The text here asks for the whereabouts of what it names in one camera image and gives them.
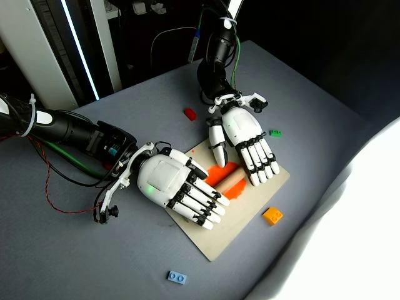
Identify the orange play dough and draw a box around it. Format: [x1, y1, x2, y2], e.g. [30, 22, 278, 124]
[204, 161, 248, 201]

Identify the light wooden board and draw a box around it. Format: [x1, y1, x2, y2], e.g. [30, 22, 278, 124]
[165, 137, 291, 262]

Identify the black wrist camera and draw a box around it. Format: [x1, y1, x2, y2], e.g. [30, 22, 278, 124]
[93, 204, 121, 225]
[251, 97, 269, 114]

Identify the wooden cylinder peg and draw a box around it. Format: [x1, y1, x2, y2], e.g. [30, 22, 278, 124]
[213, 167, 248, 195]

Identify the green cable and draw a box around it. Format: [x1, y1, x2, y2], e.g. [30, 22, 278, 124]
[199, 7, 243, 92]

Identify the red wire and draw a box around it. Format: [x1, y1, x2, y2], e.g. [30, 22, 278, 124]
[27, 134, 104, 215]

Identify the white frame post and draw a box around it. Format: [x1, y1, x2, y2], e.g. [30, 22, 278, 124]
[89, 0, 123, 93]

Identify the yellow toy brick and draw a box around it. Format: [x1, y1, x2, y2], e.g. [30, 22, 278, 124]
[261, 206, 284, 226]

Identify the grey table cloth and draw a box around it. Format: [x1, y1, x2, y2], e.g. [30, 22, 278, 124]
[0, 39, 400, 300]

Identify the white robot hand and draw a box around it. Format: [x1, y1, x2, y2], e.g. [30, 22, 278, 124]
[136, 149, 231, 231]
[207, 106, 281, 188]

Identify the grey cable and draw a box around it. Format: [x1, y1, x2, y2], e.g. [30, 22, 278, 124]
[149, 26, 201, 64]

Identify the white light strip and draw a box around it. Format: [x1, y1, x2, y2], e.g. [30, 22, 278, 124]
[60, 0, 101, 101]

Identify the white cabinet panel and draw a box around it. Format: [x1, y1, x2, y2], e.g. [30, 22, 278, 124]
[0, 0, 79, 111]

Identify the blue toy brick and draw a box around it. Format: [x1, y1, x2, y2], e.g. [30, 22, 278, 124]
[166, 270, 188, 285]

